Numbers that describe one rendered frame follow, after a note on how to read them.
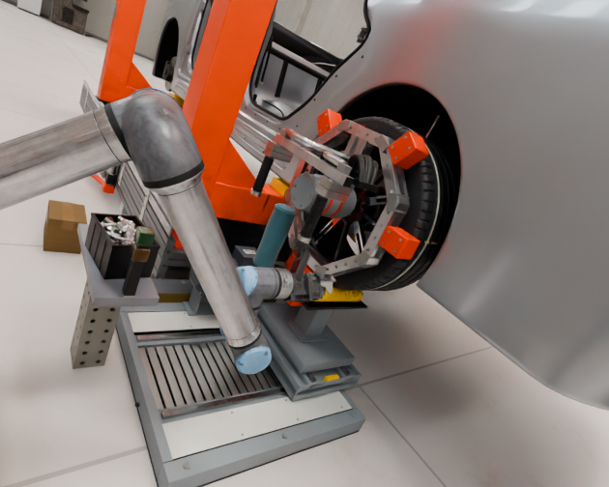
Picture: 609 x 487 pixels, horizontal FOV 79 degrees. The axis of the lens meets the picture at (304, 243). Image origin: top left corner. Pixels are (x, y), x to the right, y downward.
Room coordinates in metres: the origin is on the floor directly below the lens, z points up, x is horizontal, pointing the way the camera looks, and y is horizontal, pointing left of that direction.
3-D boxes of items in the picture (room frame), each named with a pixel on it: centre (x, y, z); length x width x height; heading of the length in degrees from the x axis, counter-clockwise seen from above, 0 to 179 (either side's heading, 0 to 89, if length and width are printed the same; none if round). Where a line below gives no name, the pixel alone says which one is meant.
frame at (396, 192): (1.36, -0.05, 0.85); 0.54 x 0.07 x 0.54; 43
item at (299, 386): (1.47, -0.17, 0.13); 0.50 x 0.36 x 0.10; 43
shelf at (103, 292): (1.02, 0.53, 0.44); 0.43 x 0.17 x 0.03; 43
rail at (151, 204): (2.43, 1.39, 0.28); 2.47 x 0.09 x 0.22; 43
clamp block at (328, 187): (1.09, -0.01, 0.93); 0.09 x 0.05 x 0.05; 133
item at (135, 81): (3.13, 1.63, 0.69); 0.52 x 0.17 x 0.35; 133
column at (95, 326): (1.04, 0.55, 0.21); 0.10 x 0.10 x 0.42; 43
